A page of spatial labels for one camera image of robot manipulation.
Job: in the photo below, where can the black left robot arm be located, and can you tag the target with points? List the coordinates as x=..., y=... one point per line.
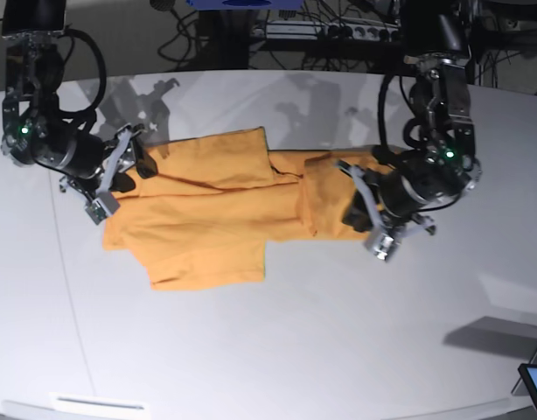
x=440, y=165

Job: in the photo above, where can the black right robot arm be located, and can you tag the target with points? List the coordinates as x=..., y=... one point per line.
x=36, y=131

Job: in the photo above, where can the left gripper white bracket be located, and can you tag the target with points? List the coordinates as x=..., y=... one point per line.
x=366, y=213

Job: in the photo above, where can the yellow T-shirt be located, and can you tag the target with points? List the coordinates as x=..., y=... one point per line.
x=204, y=220

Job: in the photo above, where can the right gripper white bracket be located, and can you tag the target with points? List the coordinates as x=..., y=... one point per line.
x=124, y=152

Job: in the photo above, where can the white flat strip on table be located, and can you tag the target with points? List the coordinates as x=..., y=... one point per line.
x=71, y=402

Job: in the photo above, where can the white power strip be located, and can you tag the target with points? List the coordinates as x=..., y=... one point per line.
x=359, y=30

